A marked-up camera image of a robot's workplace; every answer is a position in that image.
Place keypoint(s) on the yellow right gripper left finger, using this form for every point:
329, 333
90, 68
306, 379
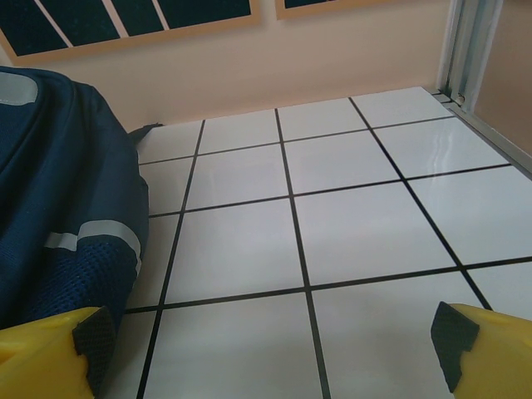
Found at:
37, 357

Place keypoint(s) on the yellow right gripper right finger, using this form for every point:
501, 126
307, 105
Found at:
498, 357

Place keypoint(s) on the navy blue backpack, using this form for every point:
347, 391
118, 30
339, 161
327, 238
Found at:
62, 166

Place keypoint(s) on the aluminium table side rail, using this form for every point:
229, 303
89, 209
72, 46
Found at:
490, 133

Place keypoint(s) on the aluminium corner post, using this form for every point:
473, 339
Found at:
467, 50

